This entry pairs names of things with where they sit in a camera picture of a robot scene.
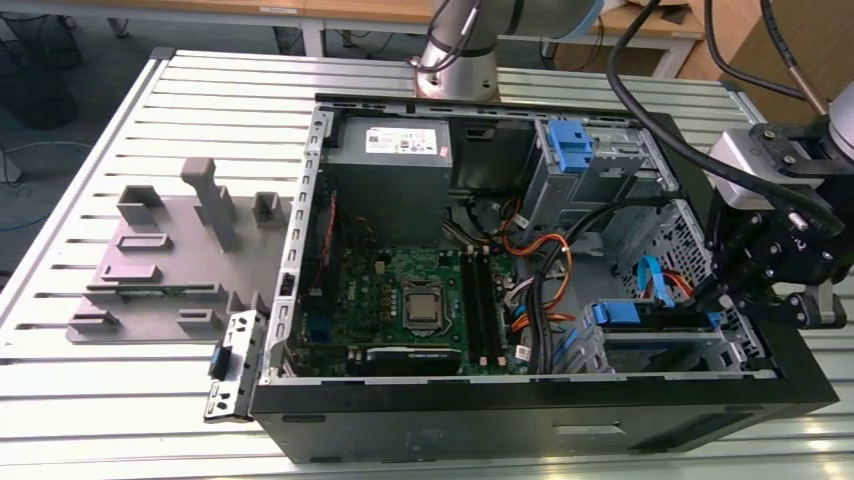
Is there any blue network cable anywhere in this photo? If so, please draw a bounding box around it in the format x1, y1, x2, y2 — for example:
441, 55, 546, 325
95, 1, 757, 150
0, 212, 53, 234

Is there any black RAM slot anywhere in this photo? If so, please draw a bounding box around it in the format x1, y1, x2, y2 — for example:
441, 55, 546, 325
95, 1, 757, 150
478, 244, 508, 365
464, 244, 490, 366

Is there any orange power wire black connector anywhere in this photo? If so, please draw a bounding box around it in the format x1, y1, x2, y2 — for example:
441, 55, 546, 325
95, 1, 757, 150
664, 269, 709, 309

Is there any orange wire bundle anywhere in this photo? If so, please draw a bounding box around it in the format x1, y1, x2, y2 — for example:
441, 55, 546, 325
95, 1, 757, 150
504, 232, 580, 326

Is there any black PC case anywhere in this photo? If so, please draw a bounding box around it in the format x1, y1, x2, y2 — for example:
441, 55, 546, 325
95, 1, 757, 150
246, 91, 841, 464

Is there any metal disk bay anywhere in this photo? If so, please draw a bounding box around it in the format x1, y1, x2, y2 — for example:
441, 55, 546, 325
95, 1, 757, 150
584, 298, 753, 374

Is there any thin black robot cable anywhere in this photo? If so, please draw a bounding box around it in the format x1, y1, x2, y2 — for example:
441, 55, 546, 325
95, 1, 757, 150
704, 0, 833, 119

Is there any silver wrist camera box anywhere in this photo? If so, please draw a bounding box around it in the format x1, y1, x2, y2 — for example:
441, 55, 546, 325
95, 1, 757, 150
708, 127, 787, 209

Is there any blue drive latch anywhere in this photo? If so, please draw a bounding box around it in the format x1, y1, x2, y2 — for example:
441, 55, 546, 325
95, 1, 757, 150
549, 119, 596, 174

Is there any green motherboard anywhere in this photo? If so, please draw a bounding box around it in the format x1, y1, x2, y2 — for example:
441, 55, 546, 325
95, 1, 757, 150
303, 244, 536, 377

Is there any wooden desk white frame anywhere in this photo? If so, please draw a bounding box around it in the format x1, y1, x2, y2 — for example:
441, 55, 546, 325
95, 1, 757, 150
324, 0, 709, 76
0, 0, 326, 56

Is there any grey parts rack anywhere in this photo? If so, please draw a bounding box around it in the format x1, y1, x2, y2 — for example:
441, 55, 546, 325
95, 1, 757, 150
63, 157, 299, 346

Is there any metal bracket with blue tab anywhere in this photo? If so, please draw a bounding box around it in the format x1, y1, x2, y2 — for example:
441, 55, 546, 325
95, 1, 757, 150
203, 309, 262, 424

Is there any silver CPU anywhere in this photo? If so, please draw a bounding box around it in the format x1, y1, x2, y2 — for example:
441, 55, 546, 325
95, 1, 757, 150
405, 293, 442, 321

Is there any hard disk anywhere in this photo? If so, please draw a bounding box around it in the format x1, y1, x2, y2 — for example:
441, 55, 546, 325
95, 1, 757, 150
590, 298, 724, 334

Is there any metal drive cage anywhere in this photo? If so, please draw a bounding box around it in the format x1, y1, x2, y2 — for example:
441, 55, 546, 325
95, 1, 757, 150
524, 117, 669, 236

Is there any black graphics card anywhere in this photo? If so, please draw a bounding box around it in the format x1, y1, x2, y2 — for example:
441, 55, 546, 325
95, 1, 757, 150
346, 344, 464, 377

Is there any grey power supply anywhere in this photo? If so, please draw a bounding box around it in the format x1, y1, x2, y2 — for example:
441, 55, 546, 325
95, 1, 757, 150
324, 118, 456, 249

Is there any blue data wire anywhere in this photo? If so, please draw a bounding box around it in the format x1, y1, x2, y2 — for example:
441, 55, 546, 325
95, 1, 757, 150
636, 254, 676, 309

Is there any CPU socket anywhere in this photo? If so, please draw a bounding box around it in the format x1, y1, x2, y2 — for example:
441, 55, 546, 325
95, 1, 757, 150
398, 279, 450, 337

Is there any black cable bundle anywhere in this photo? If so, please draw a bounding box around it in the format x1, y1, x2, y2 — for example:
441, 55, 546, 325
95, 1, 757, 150
533, 194, 682, 376

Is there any thick black robot hose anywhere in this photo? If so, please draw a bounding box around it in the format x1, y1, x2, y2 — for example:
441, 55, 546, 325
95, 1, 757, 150
605, 0, 848, 240

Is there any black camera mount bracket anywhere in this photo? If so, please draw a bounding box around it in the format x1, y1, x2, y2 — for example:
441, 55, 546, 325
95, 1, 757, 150
746, 122, 854, 176

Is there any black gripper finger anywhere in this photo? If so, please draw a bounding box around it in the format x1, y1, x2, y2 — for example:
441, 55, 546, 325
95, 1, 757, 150
729, 272, 852, 332
693, 206, 781, 307

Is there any wooden cabinet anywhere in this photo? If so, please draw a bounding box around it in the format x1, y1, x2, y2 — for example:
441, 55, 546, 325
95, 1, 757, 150
680, 0, 854, 144

